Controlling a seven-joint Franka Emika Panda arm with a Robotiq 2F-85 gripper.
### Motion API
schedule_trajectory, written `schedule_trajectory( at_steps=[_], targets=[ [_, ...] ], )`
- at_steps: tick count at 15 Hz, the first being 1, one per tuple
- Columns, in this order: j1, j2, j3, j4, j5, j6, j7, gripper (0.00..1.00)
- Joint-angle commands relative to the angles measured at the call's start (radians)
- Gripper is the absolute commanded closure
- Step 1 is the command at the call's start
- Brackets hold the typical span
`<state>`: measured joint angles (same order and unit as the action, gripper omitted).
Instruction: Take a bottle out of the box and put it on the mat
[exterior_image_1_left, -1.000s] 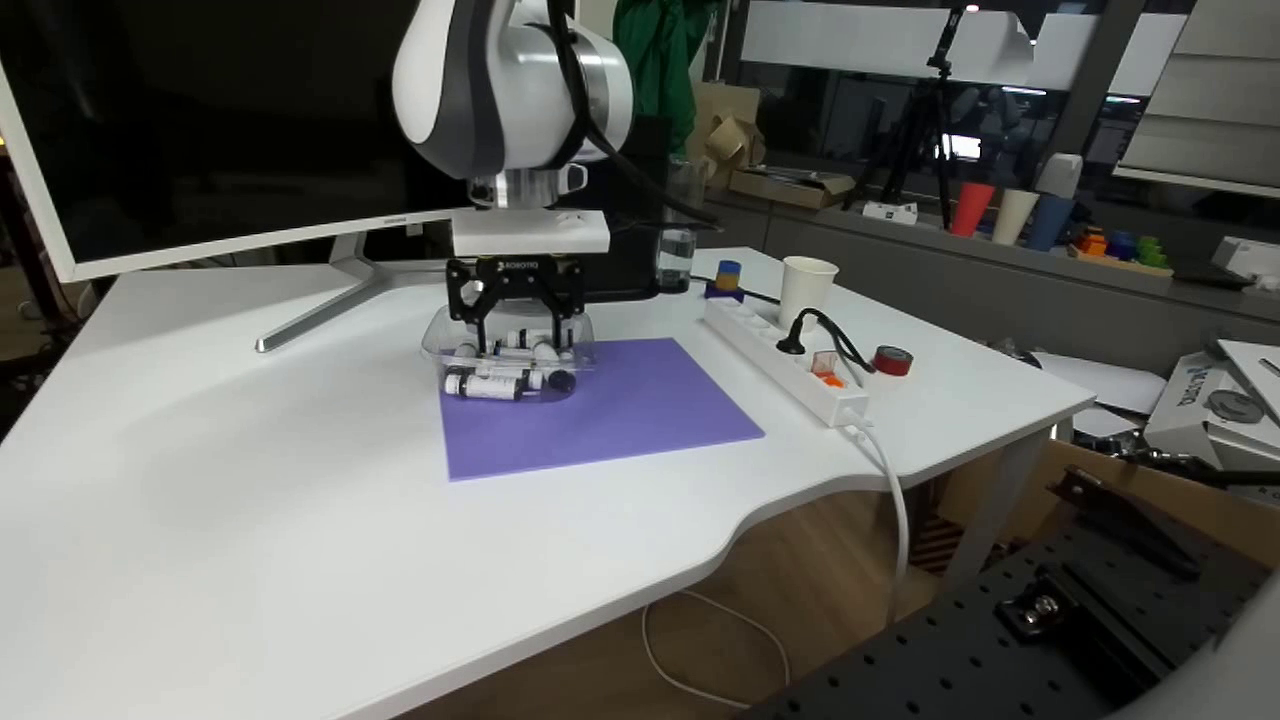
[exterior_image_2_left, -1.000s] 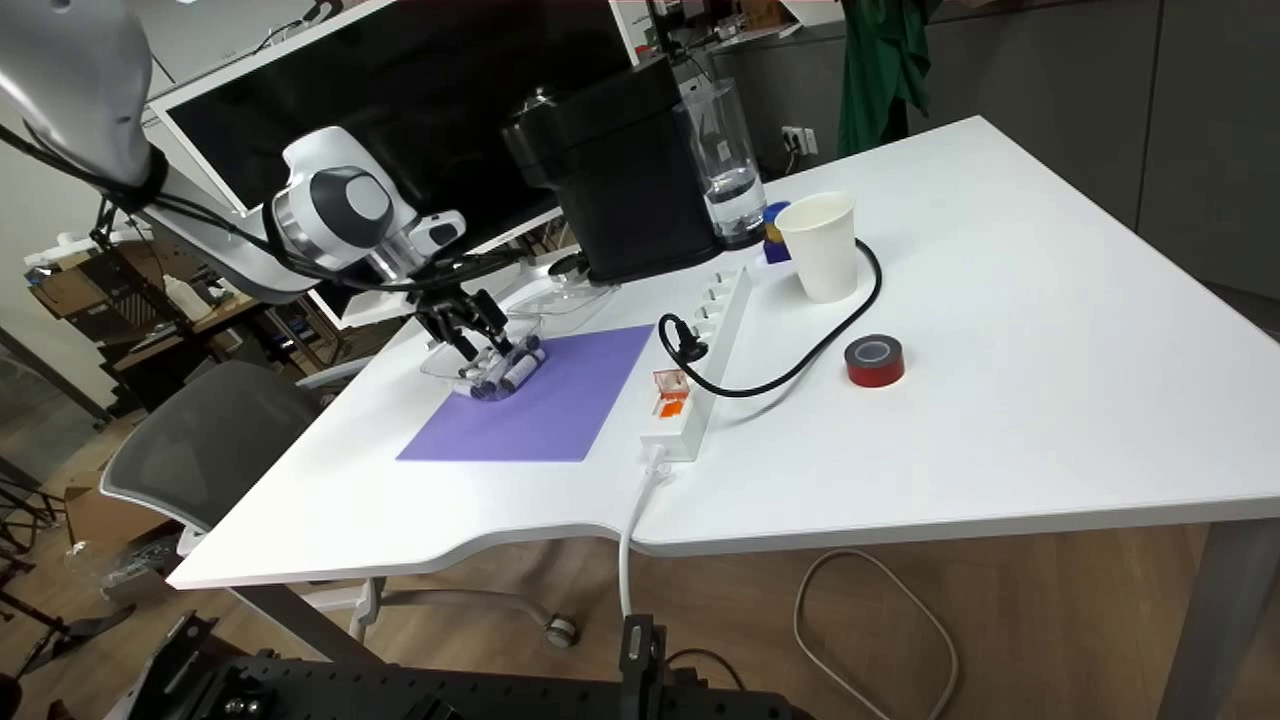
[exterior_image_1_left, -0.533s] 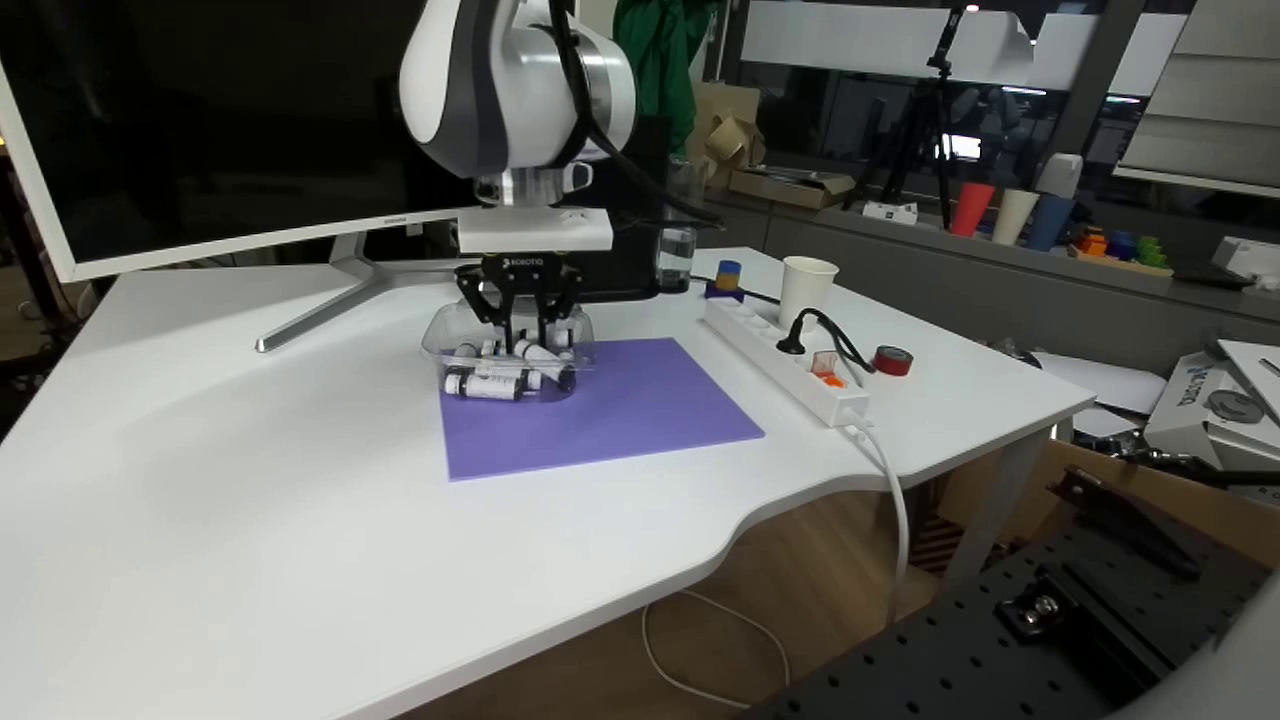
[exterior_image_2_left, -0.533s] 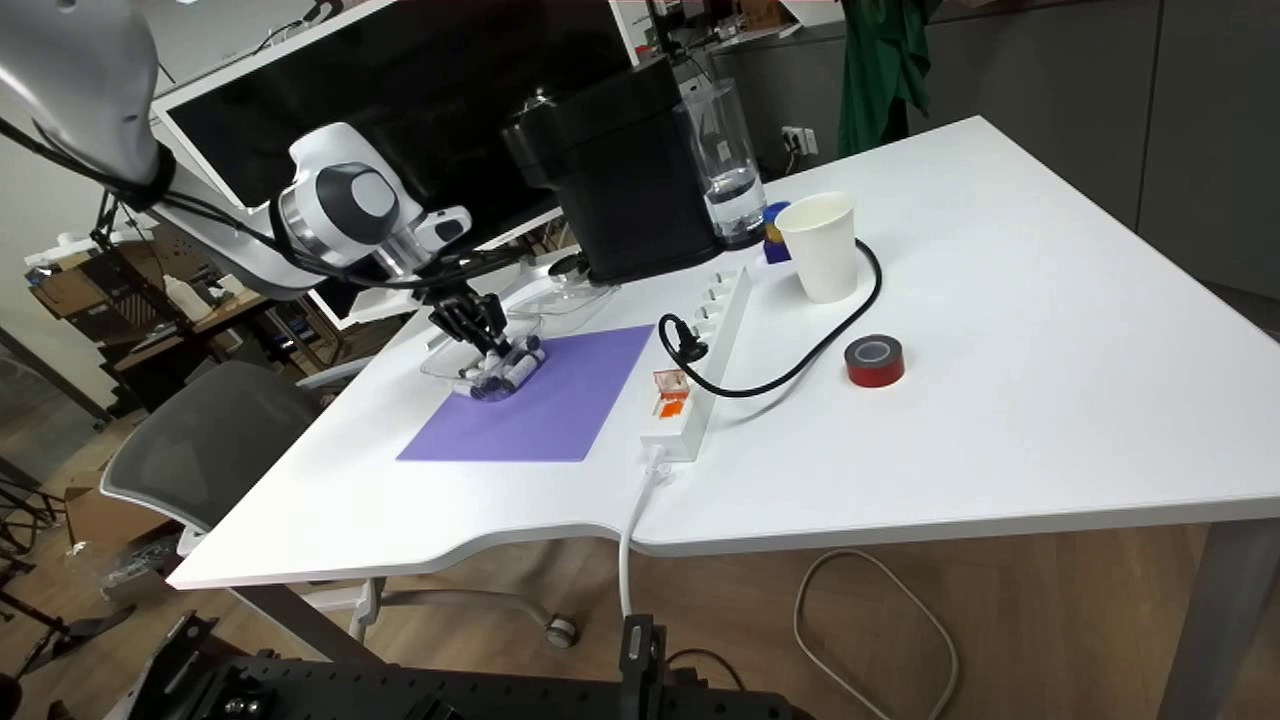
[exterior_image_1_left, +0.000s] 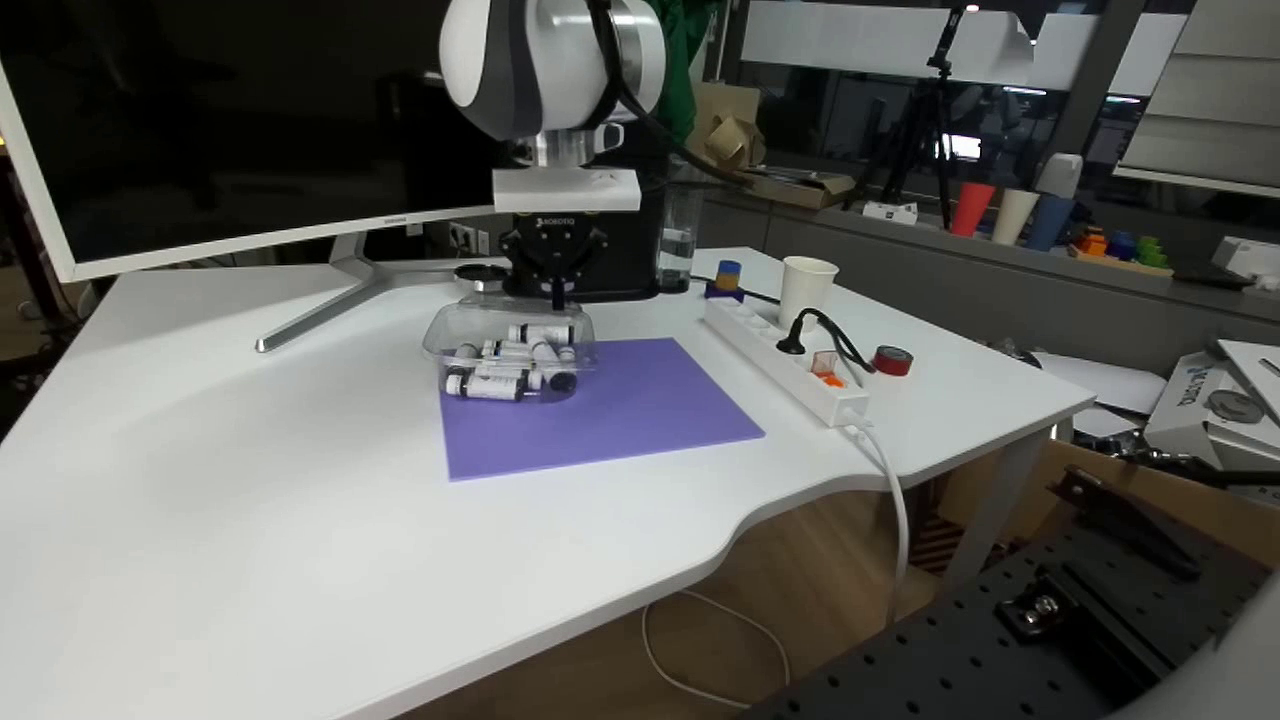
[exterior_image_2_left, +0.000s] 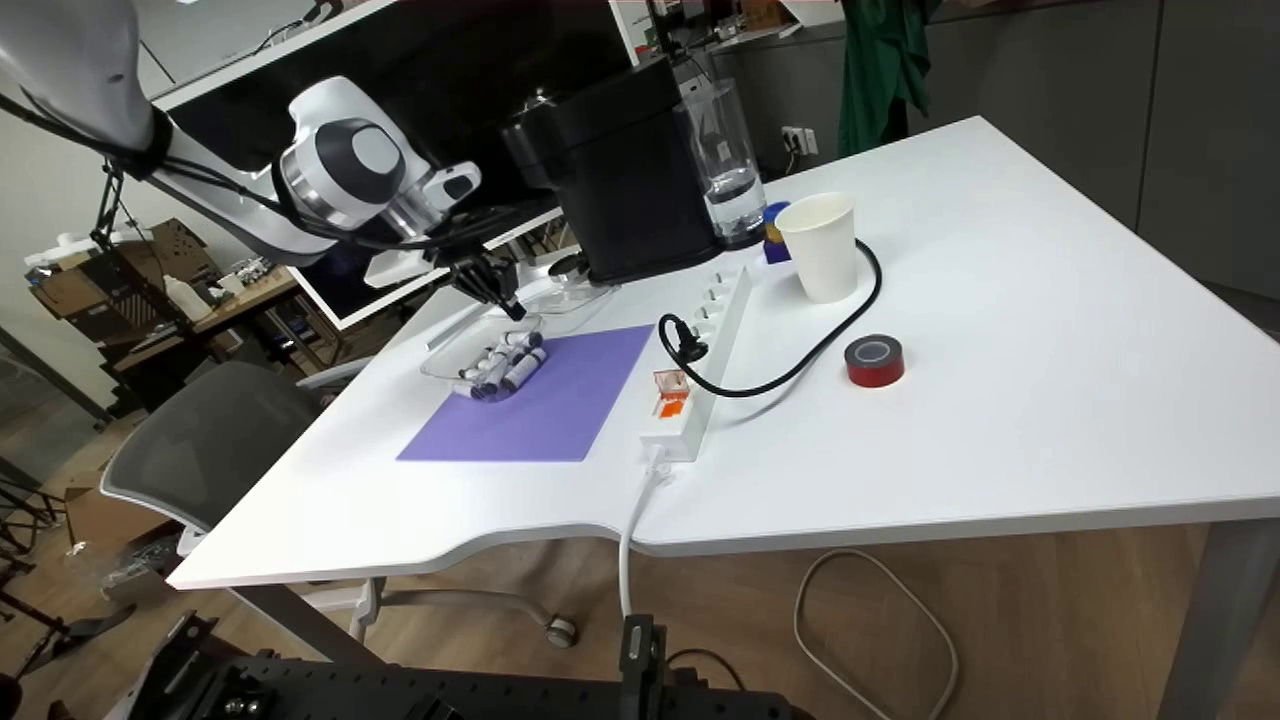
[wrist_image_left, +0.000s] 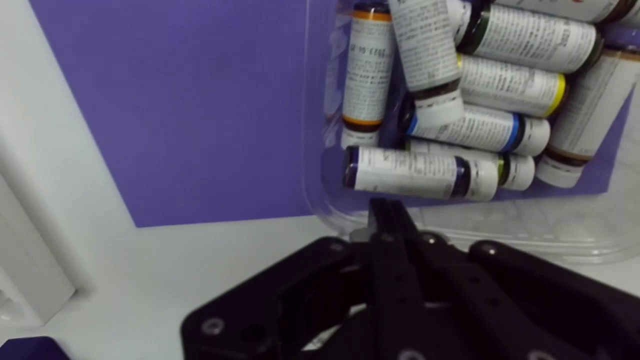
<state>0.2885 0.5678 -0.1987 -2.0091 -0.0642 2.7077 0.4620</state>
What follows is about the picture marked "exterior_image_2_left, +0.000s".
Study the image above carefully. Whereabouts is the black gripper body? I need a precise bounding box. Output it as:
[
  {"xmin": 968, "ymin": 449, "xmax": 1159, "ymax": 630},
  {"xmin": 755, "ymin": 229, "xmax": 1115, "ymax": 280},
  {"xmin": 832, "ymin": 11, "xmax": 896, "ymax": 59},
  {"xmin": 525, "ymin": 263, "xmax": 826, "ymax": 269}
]
[{"xmin": 418, "ymin": 200, "xmax": 529, "ymax": 293}]

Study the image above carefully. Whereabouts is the small bottle with dark cap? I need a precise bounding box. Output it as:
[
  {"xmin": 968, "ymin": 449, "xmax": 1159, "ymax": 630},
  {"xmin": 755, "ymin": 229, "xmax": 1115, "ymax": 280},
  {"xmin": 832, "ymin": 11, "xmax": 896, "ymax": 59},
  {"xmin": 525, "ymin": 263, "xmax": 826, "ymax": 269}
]
[
  {"xmin": 454, "ymin": 355, "xmax": 502, "ymax": 404},
  {"xmin": 478, "ymin": 340, "xmax": 529, "ymax": 391},
  {"xmin": 502, "ymin": 331, "xmax": 546, "ymax": 375}
]

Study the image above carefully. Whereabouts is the clear plastic box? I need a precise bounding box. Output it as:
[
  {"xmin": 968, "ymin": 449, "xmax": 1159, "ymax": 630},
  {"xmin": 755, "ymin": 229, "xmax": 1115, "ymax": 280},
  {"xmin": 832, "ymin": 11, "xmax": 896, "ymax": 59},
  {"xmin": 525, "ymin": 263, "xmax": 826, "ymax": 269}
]
[{"xmin": 418, "ymin": 312, "xmax": 557, "ymax": 404}]

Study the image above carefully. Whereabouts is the purple mat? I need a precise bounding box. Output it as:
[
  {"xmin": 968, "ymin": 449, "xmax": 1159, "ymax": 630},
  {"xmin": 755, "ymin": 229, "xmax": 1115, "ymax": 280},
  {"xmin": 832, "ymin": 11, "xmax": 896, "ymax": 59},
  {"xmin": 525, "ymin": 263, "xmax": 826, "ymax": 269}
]
[{"xmin": 396, "ymin": 326, "xmax": 656, "ymax": 468}]

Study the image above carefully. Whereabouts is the black coffee machine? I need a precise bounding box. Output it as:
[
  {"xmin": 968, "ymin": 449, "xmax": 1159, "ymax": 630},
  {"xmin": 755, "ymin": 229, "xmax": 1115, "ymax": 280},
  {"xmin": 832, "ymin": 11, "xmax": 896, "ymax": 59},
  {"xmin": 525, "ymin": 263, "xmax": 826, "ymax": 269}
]
[{"xmin": 498, "ymin": 56, "xmax": 730, "ymax": 288}]

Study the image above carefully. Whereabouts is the white power strip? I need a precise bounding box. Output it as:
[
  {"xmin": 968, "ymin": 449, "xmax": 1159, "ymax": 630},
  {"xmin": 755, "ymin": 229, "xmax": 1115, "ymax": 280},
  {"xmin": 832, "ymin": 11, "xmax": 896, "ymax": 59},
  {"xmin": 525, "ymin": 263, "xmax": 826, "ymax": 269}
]
[{"xmin": 635, "ymin": 262, "xmax": 753, "ymax": 468}]

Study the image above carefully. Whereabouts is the clear water tank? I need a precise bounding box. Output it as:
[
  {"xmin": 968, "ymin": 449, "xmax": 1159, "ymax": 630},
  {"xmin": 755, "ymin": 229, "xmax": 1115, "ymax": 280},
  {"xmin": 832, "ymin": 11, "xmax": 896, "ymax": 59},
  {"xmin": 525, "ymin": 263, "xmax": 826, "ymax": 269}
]
[{"xmin": 672, "ymin": 47, "xmax": 771, "ymax": 254}]

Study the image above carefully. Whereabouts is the small blue object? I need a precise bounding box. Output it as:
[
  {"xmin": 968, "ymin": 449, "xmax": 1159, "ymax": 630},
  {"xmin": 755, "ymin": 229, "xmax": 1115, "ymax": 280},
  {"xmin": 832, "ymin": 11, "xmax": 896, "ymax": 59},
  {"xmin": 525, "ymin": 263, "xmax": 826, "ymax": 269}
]
[{"xmin": 755, "ymin": 196, "xmax": 792, "ymax": 269}]

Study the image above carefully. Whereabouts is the cluttered wooden desk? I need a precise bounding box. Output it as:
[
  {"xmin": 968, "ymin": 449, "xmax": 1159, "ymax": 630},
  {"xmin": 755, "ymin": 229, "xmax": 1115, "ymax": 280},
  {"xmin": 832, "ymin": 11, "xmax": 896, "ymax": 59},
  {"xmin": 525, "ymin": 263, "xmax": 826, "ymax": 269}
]
[{"xmin": 22, "ymin": 215, "xmax": 338, "ymax": 408}]

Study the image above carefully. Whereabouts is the grey office chair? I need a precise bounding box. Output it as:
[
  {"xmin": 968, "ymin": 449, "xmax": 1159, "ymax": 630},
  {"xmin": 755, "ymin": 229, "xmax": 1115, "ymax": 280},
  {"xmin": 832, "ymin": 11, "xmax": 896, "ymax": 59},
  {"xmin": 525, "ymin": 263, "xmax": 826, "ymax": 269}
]
[{"xmin": 95, "ymin": 355, "xmax": 582, "ymax": 651}]

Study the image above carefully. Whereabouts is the white paper cup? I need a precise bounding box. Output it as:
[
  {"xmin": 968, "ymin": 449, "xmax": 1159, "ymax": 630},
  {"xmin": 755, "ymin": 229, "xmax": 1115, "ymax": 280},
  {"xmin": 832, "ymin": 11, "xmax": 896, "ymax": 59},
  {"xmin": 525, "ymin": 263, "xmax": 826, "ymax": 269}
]
[{"xmin": 771, "ymin": 196, "xmax": 865, "ymax": 304}]

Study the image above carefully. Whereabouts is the black tripod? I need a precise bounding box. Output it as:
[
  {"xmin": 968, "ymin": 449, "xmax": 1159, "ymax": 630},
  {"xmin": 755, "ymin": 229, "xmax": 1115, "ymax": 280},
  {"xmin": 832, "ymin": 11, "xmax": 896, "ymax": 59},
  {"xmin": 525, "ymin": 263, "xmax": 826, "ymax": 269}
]
[{"xmin": 87, "ymin": 166, "xmax": 145, "ymax": 254}]

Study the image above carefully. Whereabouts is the red tape roll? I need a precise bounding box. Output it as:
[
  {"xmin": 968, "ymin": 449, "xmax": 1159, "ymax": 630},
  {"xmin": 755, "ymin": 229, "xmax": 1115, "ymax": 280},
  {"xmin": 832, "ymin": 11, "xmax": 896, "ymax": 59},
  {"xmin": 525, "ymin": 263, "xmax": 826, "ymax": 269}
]
[{"xmin": 841, "ymin": 331, "xmax": 908, "ymax": 391}]

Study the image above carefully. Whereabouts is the black metal rig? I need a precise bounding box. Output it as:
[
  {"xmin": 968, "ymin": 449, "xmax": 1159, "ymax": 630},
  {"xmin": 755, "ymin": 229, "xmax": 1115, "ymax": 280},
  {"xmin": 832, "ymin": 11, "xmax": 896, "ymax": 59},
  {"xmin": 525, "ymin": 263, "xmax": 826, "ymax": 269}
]
[{"xmin": 125, "ymin": 612, "xmax": 815, "ymax": 720}]

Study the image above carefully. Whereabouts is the green hanging cloth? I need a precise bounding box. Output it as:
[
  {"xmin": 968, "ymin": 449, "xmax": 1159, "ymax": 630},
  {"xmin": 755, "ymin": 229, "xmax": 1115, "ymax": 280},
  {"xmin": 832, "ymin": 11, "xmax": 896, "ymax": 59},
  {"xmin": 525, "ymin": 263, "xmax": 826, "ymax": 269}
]
[{"xmin": 837, "ymin": 0, "xmax": 938, "ymax": 156}]

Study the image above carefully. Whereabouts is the grey table leg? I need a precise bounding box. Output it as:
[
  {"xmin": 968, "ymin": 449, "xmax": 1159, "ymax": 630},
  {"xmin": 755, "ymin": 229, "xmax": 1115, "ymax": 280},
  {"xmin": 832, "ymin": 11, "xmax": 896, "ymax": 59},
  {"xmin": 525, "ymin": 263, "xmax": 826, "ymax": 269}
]
[{"xmin": 1156, "ymin": 520, "xmax": 1280, "ymax": 720}]

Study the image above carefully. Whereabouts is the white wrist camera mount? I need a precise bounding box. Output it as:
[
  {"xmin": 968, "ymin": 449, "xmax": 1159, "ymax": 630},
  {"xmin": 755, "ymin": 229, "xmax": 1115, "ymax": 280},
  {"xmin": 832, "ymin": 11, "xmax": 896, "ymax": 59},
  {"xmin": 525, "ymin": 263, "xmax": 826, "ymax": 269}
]
[{"xmin": 360, "ymin": 240, "xmax": 447, "ymax": 293}]

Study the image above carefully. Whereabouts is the white power strip cable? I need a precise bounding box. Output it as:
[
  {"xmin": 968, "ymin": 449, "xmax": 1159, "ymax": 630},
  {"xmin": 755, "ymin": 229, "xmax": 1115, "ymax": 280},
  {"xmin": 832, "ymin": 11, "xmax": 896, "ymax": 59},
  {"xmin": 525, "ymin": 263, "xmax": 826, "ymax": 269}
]
[{"xmin": 612, "ymin": 458, "xmax": 668, "ymax": 626}]

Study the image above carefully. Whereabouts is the black power cable with plug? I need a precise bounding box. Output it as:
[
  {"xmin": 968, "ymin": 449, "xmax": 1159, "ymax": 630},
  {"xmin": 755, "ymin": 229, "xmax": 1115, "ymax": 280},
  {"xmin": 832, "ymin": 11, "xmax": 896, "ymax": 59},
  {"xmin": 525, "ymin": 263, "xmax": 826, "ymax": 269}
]
[{"xmin": 656, "ymin": 237, "xmax": 888, "ymax": 399}]

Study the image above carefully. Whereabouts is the white wall socket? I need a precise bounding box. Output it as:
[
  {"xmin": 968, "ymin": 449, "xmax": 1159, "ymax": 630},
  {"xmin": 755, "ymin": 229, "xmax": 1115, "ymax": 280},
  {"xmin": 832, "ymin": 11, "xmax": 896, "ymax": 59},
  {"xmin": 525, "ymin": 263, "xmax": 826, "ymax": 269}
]
[{"xmin": 777, "ymin": 120, "xmax": 818, "ymax": 166}]

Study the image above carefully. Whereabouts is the white cable loop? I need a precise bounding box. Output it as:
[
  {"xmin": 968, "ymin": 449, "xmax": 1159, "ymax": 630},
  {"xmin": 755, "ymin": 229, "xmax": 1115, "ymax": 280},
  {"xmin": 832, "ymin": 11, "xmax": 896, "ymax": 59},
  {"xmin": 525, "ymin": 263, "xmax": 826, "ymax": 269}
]
[{"xmin": 788, "ymin": 546, "xmax": 963, "ymax": 720}]

